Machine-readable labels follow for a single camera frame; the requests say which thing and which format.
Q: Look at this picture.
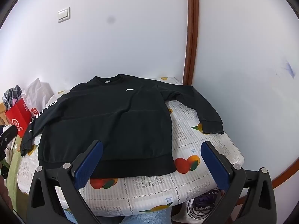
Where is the red paper shopping bag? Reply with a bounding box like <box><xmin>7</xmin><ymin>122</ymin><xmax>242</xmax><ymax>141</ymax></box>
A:
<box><xmin>6</xmin><ymin>99</ymin><xmax>33</xmax><ymax>138</ymax></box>

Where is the fruit print tablecloth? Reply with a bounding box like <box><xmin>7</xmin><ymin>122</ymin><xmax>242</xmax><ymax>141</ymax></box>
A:
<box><xmin>23</xmin><ymin>100</ymin><xmax>244</xmax><ymax>216</ymax></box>

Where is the brown wooden door frame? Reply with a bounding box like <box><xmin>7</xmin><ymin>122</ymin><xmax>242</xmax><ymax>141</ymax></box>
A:
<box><xmin>182</xmin><ymin>0</ymin><xmax>199</xmax><ymax>85</ymax></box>

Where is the white wall light switch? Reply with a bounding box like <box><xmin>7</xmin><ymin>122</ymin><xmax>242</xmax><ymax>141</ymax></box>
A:
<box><xmin>57</xmin><ymin>7</ymin><xmax>70</xmax><ymax>23</ymax></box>

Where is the coiled black cable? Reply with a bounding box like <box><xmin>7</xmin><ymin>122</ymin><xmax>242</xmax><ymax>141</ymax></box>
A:
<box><xmin>186</xmin><ymin>187</ymin><xmax>223</xmax><ymax>220</ymax></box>

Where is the plaid cloth in bag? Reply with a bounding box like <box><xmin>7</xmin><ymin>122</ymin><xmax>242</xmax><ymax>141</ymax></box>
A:
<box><xmin>3</xmin><ymin>85</ymin><xmax>22</xmax><ymax>111</ymax></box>

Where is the white plastic shopping bag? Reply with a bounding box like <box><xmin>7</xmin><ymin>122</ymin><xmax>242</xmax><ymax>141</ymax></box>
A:
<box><xmin>21</xmin><ymin>78</ymin><xmax>54</xmax><ymax>115</ymax></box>

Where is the black sweatshirt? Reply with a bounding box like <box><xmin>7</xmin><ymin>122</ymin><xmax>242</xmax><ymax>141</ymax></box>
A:
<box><xmin>20</xmin><ymin>74</ymin><xmax>224</xmax><ymax>178</ymax></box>

